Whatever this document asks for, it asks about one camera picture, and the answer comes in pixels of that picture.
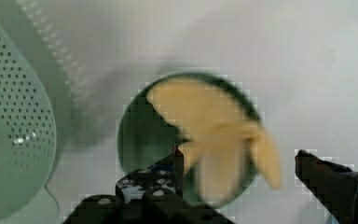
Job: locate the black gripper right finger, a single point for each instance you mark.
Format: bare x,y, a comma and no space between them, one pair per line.
334,185

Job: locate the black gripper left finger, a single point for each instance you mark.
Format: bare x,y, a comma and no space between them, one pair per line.
165,174

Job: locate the peeled plush banana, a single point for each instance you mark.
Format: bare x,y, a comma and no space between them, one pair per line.
221,138

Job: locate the green mug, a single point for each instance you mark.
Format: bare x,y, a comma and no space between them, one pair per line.
144,137

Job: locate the green oval colander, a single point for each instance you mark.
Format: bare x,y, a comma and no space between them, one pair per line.
35,116

